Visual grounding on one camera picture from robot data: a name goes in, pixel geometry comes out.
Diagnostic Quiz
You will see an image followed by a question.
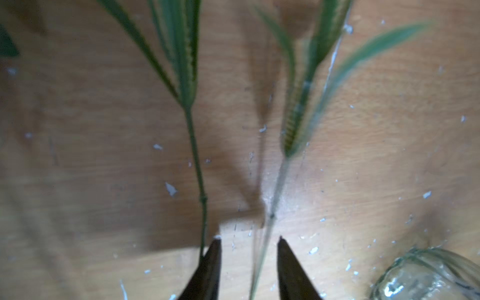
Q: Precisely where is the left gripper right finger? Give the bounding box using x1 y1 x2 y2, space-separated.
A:
276 236 322 300

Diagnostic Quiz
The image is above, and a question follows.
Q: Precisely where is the clear glass vase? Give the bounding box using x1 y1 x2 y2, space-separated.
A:
369 247 480 300

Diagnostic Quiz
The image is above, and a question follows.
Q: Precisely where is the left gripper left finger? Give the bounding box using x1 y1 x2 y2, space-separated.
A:
178 237 222 300

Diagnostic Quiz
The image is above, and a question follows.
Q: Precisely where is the light blue carnation stem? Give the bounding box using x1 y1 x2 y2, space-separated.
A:
249 1 429 300
99 1 208 262

